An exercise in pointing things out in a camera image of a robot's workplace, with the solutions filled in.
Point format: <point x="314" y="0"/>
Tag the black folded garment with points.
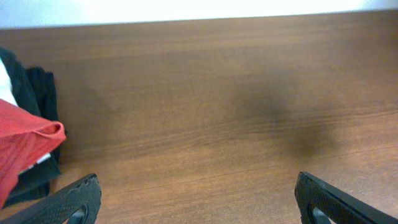
<point x="34" y="91"/>

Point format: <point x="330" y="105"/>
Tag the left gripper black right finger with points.
<point x="320" y="202"/>

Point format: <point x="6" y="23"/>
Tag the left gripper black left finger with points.
<point x="77" y="203"/>

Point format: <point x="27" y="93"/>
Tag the orange printed t-shirt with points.
<point x="25" y="139"/>

